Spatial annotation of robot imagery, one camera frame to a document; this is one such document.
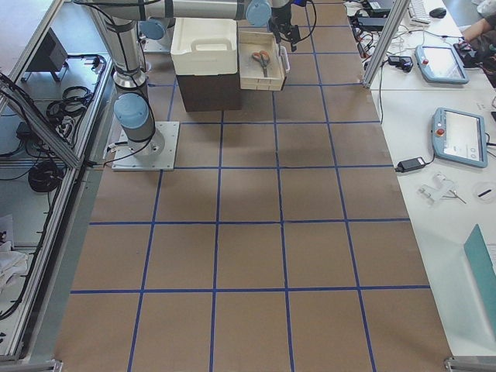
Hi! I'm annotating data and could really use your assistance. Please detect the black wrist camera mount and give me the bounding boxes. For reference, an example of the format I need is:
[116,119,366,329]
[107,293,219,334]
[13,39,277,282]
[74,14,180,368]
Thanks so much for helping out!
[279,23,301,52]

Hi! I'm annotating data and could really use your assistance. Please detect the white plastic tray box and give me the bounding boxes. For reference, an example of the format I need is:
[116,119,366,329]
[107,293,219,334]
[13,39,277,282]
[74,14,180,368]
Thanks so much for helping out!
[170,18,238,76]

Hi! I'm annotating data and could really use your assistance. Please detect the blue teach pendant near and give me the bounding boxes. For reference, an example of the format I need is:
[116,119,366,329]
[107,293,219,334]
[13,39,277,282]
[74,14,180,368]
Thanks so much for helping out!
[432,108,487,168]

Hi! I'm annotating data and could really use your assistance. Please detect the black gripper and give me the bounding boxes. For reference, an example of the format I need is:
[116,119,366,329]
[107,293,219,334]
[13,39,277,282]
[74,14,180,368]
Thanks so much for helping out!
[267,0,293,43]

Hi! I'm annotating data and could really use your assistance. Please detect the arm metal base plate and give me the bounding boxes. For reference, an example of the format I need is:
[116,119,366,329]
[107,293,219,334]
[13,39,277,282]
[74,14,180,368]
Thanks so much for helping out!
[142,36,172,53]
[110,121,180,171]

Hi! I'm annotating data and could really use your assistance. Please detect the blue teach pendant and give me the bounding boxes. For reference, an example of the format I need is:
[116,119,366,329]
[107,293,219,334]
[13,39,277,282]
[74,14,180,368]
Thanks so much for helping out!
[415,45,470,84]
[432,108,487,168]

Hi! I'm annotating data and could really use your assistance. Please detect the grey orange handled scissors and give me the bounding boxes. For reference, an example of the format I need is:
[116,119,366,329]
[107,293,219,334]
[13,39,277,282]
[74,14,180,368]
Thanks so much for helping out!
[252,50,270,78]

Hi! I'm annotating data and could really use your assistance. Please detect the open wooden drawer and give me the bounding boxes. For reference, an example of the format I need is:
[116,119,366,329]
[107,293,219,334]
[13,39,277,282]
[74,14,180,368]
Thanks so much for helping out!
[238,31,290,91]

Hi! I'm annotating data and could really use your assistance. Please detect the white drawer handle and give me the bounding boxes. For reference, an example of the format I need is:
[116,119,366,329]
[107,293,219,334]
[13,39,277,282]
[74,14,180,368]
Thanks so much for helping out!
[279,45,291,74]

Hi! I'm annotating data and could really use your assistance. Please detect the aluminium frame post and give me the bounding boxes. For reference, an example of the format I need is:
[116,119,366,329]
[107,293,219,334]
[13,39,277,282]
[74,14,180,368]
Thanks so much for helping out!
[362,0,409,88]

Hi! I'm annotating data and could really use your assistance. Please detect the blue teach pendant far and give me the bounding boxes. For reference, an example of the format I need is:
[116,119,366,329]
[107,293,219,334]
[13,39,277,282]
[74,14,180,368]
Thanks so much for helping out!
[415,45,470,84]

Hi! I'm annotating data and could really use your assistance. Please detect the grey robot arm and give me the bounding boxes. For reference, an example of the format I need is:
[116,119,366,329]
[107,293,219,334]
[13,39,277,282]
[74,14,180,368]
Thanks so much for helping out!
[83,1,299,154]
[138,17,175,43]

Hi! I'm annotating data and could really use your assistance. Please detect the black computer mouse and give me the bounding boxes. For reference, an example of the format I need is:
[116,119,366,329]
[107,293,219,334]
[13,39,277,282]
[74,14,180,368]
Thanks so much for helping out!
[429,8,447,19]

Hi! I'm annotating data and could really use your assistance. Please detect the black power adapter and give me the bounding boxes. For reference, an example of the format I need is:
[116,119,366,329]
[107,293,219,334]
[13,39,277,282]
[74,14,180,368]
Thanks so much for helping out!
[395,157,426,173]

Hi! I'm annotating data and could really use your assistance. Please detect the teal laptop lid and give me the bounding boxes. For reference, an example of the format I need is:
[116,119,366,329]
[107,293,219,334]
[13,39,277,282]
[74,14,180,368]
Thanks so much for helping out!
[464,224,495,301]

